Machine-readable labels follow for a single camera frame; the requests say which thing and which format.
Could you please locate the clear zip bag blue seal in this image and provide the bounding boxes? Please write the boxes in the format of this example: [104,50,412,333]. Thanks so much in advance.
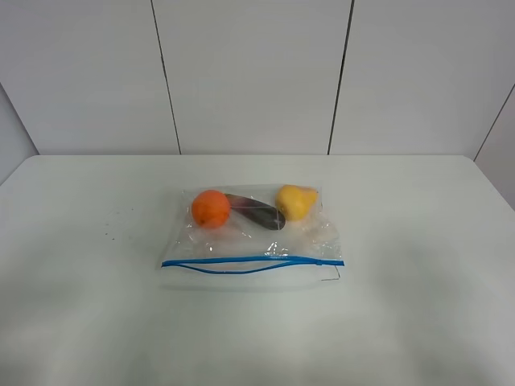
[158,184,345,288]

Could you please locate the dark purple eggplant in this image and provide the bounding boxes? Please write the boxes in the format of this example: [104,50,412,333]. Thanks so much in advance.
[225,193,286,231]

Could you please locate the yellow pear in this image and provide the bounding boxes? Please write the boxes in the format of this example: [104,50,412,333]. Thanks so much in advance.
[275,185,318,221]

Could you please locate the orange fruit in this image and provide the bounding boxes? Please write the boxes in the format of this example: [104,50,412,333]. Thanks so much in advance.
[191,190,231,229]

